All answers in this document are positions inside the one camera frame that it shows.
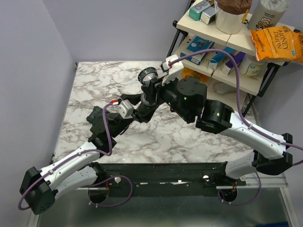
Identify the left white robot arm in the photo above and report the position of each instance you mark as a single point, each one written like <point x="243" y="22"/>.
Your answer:
<point x="40" y="188"/>

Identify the orange honey dijon chip bag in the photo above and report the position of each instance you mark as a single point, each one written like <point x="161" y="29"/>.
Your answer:
<point x="278" y="43"/>

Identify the blue white carton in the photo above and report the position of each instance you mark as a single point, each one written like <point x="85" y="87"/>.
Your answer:
<point x="218" y="58"/>

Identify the grey cylindrical canister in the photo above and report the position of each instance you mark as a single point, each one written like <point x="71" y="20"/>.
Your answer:
<point x="267" y="14"/>

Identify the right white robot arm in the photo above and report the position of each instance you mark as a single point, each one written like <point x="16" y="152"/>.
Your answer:
<point x="187" y="98"/>

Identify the clear plastic pipe fitting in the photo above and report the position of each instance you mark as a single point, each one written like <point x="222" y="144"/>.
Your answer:
<point x="147" y="77"/>

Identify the cream tiered shelf rack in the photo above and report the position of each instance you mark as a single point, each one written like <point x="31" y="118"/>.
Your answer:
<point x="188" y="29"/>

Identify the white round container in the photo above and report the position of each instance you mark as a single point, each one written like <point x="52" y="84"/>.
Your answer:
<point x="250" y="66"/>

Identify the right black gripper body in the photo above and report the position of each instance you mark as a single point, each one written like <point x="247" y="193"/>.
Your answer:
<point x="167" y="92"/>

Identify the silver small box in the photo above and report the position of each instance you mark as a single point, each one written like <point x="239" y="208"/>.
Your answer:
<point x="208" y="15"/>

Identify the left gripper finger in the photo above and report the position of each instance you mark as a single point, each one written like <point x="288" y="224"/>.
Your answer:
<point x="133" y="99"/>
<point x="150" y="111"/>

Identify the orange snack bag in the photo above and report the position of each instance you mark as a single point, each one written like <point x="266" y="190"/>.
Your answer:
<point x="191" y="73"/>

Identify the blue product box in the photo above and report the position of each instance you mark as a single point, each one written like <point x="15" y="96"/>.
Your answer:
<point x="196" y="44"/>

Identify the aluminium frame rail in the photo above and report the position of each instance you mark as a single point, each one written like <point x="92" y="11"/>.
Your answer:
<point x="265" y="182"/>

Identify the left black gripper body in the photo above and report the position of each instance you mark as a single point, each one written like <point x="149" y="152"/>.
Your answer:
<point x="135" y="117"/>

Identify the teal green box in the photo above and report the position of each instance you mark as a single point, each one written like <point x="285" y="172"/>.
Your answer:
<point x="195" y="11"/>

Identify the white tub brown lid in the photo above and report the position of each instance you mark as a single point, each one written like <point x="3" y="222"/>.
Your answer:
<point x="230" y="14"/>

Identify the purple white carton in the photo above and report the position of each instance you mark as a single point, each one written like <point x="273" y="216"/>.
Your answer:
<point x="229" y="66"/>

